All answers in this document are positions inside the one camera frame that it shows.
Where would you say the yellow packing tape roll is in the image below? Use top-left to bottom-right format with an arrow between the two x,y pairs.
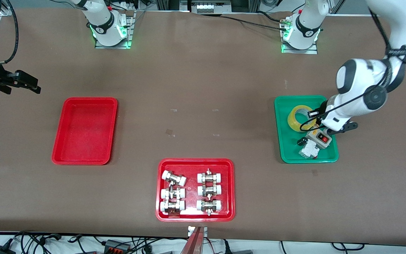
287,105 -> 321,133

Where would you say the green plastic tray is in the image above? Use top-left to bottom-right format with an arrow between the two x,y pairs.
274,95 -> 339,164

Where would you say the red plastic tray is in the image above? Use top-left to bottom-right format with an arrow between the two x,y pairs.
51,97 -> 118,165
155,158 -> 235,222

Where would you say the white circuit breaker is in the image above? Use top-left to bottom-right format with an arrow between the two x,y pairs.
299,140 -> 321,160

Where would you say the white capped metal pipe fitting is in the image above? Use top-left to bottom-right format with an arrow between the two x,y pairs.
197,169 -> 223,184
161,170 -> 187,187
196,199 -> 223,216
160,187 -> 186,200
160,200 -> 186,216
197,184 -> 222,197

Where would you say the grey terminal block device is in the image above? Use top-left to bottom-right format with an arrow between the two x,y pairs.
191,0 -> 232,14

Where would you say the black orange connector block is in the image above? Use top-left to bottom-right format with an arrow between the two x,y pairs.
104,239 -> 131,254

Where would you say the grey switch box red button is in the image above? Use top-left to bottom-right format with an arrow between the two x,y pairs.
306,128 -> 333,150

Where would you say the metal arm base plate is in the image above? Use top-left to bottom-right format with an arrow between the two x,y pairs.
95,10 -> 134,49
281,16 -> 319,55

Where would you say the black cable on table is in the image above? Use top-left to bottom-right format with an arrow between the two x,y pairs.
203,13 -> 288,31

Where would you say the aluminium frame post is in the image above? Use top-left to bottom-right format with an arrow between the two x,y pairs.
155,0 -> 181,11

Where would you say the metal mount bracket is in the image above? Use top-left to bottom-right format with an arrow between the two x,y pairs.
187,226 -> 208,238

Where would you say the aluminium camera mount post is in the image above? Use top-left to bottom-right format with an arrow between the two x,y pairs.
180,227 -> 205,254

